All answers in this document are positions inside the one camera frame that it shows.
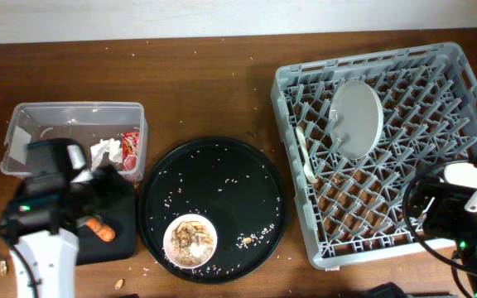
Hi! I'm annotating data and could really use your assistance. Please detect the white tissue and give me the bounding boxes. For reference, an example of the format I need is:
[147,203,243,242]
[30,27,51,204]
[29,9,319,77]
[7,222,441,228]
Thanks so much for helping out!
[90,138,123,170]

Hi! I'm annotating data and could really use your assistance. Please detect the orange carrot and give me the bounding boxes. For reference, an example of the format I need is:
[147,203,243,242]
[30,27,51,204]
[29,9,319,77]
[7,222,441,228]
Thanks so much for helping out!
[85,218,116,243]

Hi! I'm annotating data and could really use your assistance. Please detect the red snack wrapper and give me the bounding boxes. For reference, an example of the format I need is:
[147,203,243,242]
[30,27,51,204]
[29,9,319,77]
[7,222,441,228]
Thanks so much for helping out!
[122,131,140,171]

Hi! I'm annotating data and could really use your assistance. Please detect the white bowl with leftovers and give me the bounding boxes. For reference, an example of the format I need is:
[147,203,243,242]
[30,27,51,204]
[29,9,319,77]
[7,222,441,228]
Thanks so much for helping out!
[163,214,218,269]

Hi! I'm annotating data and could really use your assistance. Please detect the white plastic fork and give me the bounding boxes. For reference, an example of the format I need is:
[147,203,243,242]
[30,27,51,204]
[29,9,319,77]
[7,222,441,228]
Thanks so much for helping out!
[295,126,316,185]

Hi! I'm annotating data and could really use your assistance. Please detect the grey plate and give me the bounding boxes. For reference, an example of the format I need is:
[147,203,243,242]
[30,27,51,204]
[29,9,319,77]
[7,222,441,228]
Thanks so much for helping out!
[329,80,384,159]

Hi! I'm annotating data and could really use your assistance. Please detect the small white cup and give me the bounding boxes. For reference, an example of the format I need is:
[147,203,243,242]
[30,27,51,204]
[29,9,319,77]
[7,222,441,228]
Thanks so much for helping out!
[444,162,477,189]

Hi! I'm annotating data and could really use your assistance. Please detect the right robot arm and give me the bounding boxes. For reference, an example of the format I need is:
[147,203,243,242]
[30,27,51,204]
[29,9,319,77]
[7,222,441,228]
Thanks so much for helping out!
[402,156,477,297]

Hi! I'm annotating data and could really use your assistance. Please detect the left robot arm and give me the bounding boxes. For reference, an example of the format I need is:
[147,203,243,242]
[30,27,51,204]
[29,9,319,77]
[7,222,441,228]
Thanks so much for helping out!
[0,138,137,297]

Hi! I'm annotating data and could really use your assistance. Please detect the grey dishwasher rack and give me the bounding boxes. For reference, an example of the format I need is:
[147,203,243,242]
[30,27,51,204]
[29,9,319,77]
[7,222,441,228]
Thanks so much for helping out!
[271,42,477,270]

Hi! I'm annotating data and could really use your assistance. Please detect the black rectangular tray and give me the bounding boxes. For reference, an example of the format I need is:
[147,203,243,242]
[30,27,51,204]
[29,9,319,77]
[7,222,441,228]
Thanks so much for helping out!
[76,166,137,266]

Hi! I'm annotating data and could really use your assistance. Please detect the clear plastic bin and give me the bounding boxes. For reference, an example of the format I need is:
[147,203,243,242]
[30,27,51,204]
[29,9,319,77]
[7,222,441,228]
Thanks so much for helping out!
[0,102,148,182]

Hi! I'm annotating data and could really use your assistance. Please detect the peanut on table bottom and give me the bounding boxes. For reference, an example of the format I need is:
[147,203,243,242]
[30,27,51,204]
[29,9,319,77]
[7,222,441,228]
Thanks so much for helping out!
[114,279,123,290]

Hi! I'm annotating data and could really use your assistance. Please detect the peanut on table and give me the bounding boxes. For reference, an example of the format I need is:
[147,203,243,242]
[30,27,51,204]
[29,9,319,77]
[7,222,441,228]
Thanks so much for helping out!
[0,260,7,276]
[114,279,123,290]

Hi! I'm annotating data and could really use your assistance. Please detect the round black tray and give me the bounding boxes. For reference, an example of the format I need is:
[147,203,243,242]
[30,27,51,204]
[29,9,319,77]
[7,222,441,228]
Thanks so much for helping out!
[137,137,287,284]

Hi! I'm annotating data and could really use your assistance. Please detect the peanut on table left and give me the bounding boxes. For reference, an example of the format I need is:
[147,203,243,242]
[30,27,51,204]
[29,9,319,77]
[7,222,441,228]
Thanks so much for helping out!
[0,260,7,276]

